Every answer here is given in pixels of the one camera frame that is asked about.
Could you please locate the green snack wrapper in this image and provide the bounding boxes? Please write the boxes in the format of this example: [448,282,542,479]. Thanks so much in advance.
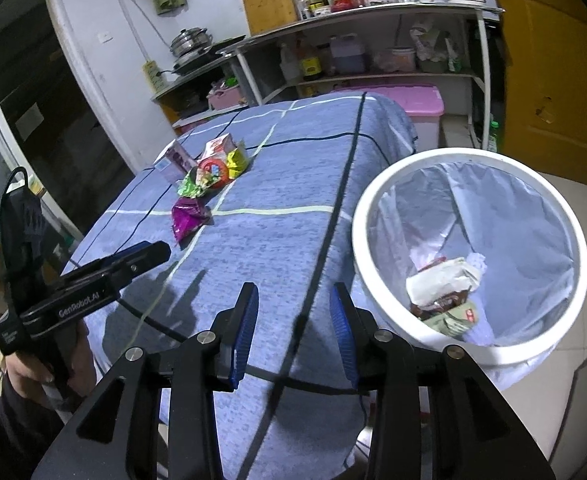
[178,167,217,198]

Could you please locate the pink lid storage box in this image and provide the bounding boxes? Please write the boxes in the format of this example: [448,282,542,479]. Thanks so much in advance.
[333,84,445,148]

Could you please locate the blue checked tablecloth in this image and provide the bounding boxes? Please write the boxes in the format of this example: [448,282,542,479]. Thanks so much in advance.
[58,91,419,480]

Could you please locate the wooden cutting board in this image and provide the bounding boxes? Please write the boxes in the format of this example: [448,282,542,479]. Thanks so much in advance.
[238,0,299,37]

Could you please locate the black induction cooker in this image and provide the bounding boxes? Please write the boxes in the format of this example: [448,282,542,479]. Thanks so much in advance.
[171,35,247,75]

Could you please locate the purple snack bag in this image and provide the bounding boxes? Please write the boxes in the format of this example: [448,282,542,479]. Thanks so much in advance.
[172,196,214,248]

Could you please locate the person's left hand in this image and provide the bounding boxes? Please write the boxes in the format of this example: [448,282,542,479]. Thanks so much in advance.
[1,320,97,411]

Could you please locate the person's left forearm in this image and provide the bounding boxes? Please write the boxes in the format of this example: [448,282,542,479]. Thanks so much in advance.
[0,375,74,480]

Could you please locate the purple liquid jug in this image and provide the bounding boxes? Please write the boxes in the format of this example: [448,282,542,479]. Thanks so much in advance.
[329,34,367,75]

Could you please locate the round plastic tub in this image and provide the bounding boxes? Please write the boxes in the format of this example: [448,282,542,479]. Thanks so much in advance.
[388,47,418,72]

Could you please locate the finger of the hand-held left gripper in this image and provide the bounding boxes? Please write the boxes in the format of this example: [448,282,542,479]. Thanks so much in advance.
[58,241,172,301]
[108,242,152,261]

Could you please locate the yellow wooden door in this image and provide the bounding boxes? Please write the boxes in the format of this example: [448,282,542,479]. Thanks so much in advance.
[493,0,587,191]

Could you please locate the pink plastic basket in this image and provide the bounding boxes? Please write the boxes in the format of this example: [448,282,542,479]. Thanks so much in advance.
[208,85,247,110]

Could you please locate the red strawberry drink carton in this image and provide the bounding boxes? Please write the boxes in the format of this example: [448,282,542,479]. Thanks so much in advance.
[204,133,239,161]

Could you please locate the metal shelf unit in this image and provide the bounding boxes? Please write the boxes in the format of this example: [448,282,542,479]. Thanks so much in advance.
[151,1,505,148]

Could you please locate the white wall cable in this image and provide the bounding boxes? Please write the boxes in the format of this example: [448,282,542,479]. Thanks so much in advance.
[112,0,154,63]

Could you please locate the crumpled plastic bags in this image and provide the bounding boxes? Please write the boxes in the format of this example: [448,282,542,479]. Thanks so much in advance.
[409,15,461,73]

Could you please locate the white plastic jug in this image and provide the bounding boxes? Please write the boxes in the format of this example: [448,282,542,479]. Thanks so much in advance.
[278,42,301,86]

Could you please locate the steel pot with lid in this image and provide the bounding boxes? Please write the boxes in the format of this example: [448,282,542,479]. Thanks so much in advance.
[170,27,213,60]

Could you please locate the white round trash bin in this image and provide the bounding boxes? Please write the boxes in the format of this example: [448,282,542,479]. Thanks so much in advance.
[352,147,587,391]

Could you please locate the white bin liner bag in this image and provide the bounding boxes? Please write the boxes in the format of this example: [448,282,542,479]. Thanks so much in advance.
[371,162,574,348]

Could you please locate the yellow label oil bottle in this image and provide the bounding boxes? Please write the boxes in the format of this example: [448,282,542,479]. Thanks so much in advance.
[298,39,324,81]

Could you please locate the cream paper bag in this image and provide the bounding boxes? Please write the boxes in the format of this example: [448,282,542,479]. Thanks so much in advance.
[406,257,481,318]

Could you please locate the yellow snack wrapper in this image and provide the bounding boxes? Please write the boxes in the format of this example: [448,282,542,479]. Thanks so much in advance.
[226,141,250,178]

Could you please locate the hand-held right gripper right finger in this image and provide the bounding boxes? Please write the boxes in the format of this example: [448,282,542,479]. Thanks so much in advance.
[329,282,557,480]

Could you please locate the olive green packet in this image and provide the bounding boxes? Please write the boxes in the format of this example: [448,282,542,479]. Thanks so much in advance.
[426,300,480,338]

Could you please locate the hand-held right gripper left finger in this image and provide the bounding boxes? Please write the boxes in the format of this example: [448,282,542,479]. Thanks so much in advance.
[34,282,260,480]

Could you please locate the purple milk carton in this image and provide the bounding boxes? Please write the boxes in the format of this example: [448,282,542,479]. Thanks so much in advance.
[154,139,197,183]

